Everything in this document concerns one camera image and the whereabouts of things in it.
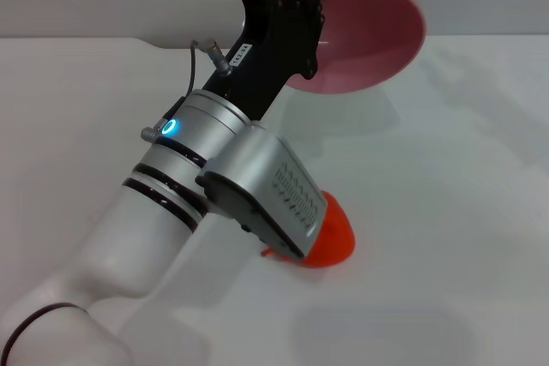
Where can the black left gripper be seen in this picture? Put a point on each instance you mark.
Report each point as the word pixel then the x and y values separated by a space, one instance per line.
pixel 274 40

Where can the pink plastic bowl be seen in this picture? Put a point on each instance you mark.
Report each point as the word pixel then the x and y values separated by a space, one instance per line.
pixel 369 40

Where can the orange toy fruit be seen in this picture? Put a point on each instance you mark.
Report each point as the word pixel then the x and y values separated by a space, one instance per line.
pixel 336 237

